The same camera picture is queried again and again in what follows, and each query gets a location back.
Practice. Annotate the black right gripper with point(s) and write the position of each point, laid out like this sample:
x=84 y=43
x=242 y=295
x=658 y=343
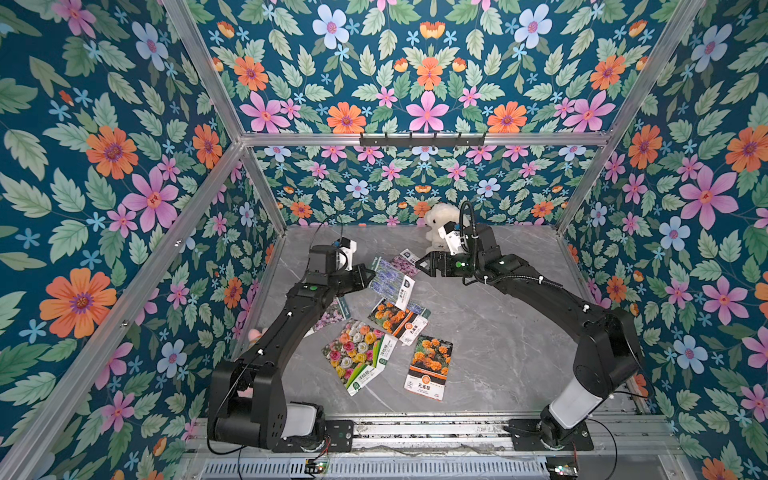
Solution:
x=434 y=263

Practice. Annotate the white plush dog toy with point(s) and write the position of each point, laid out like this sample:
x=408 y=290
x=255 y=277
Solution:
x=436 y=217

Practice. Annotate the pink cosmos seed packet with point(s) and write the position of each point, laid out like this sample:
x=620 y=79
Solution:
x=405 y=261

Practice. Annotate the pink flowers seed packet left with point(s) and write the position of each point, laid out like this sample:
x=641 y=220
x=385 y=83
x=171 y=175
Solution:
x=337 y=312

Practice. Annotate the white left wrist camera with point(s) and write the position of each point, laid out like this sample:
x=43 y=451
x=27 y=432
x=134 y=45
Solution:
x=346 y=249

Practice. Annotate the marigold seed packet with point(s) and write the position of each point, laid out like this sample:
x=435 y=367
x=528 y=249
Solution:
x=404 y=325
x=429 y=367

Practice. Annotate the mixed flowers seed packet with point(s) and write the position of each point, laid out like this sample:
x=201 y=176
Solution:
x=359 y=354

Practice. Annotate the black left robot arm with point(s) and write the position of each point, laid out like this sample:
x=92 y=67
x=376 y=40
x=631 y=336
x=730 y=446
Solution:
x=247 y=403

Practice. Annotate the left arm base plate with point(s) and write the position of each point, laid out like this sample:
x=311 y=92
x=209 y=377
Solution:
x=334 y=436

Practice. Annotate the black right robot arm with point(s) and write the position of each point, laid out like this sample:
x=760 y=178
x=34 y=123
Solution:
x=608 y=352

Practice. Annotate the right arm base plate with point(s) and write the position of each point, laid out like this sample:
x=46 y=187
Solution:
x=547 y=435

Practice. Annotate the black hook rail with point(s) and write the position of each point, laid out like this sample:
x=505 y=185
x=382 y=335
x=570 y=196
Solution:
x=439 y=140

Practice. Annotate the lavender seed packet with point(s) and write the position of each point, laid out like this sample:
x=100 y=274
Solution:
x=391 y=284

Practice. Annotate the aluminium front rail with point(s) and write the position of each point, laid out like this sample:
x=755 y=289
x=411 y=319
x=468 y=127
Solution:
x=499 y=433

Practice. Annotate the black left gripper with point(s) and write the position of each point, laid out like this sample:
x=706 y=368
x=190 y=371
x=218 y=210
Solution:
x=357 y=282

